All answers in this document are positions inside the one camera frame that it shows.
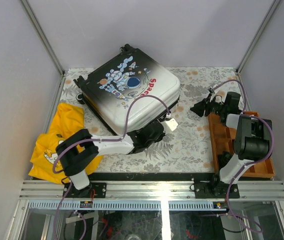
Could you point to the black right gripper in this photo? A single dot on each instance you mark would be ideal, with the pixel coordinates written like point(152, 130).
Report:
point(199, 108)

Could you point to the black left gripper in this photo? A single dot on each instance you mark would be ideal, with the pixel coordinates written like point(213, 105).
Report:
point(162, 134)

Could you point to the black suitcase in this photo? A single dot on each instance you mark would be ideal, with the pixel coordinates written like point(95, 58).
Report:
point(129, 91)

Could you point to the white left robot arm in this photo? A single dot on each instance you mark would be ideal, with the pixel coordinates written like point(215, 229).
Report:
point(78, 151)

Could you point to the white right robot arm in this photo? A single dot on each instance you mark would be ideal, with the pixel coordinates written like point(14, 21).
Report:
point(238, 142)

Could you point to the wooden compartment organizer tray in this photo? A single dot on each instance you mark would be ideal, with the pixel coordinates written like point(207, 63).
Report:
point(222, 139)

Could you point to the floral patterned table cloth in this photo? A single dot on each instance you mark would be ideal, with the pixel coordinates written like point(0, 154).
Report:
point(188, 149)

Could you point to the dark green rolled item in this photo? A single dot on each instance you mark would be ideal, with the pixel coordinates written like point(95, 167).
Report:
point(224, 158)

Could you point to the yellow Snoopy t-shirt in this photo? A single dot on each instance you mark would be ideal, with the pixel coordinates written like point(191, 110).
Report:
point(67, 120)

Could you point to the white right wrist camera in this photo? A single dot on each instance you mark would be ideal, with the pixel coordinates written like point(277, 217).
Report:
point(211, 91)

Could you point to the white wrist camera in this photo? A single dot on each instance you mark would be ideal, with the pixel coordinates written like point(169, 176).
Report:
point(169, 123)
point(211, 91)

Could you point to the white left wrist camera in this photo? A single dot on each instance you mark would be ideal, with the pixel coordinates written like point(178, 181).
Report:
point(169, 123)

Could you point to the aluminium front rail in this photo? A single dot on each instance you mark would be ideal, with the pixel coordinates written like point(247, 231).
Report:
point(272, 190)

